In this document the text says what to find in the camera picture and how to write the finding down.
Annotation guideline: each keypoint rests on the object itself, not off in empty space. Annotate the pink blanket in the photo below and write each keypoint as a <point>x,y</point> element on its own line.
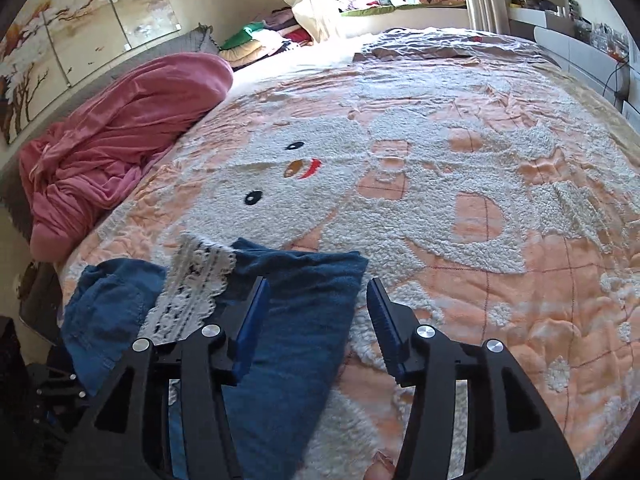
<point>85,165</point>

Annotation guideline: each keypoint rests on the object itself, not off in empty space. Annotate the blue denim lace pants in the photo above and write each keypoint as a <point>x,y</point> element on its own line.
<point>274,411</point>

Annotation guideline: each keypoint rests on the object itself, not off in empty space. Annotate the clothes on window sill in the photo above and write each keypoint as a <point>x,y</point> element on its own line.
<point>378,7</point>

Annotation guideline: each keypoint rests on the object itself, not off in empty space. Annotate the right hand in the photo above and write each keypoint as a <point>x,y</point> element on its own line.
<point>381,468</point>

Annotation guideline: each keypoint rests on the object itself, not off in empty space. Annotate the peach white bear bedspread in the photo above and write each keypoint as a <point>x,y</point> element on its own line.
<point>492,193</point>

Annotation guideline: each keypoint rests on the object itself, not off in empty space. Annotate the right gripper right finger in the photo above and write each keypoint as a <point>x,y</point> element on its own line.
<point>511,432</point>

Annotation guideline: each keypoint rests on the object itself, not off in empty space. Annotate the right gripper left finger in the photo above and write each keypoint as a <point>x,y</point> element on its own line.
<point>125,432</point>

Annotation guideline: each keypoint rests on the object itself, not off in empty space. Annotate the white low cabinet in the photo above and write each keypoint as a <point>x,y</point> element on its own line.
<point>617,81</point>

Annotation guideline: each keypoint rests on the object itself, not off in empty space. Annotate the pile of folded clothes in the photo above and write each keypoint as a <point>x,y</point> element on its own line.
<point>278,32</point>

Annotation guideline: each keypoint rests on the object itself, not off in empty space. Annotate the tree painting wall panels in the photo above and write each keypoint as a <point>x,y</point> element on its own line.
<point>52,45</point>

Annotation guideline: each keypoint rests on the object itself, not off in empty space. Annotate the grey headboard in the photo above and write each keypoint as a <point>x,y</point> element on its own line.
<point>13,196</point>

